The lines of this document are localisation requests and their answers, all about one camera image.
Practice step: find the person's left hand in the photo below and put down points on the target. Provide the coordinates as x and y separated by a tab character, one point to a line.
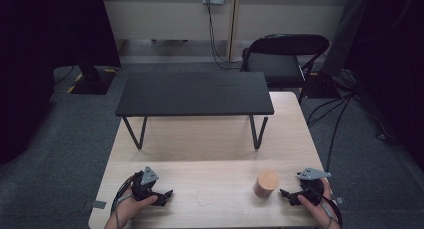
128	209

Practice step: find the wooden cylinder block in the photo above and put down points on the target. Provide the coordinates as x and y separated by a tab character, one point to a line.
266	184

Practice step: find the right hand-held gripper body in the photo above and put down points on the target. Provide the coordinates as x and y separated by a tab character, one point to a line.
313	189

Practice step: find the person's right hand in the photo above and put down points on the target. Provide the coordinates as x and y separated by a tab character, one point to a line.
321	207

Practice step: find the black curtain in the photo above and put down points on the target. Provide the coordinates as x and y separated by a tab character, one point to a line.
40	55
396	72

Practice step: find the grey monitor on stand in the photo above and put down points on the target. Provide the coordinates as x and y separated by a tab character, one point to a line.
346	32

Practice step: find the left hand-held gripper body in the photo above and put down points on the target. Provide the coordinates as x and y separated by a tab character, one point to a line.
144	189

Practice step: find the grey tape piece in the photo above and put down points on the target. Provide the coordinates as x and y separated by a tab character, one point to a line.
339	200
98	204

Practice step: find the black stand base striped tape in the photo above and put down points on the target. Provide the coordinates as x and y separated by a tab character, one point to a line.
95	82

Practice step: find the black folding chair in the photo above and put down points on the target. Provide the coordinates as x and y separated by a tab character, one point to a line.
276	64

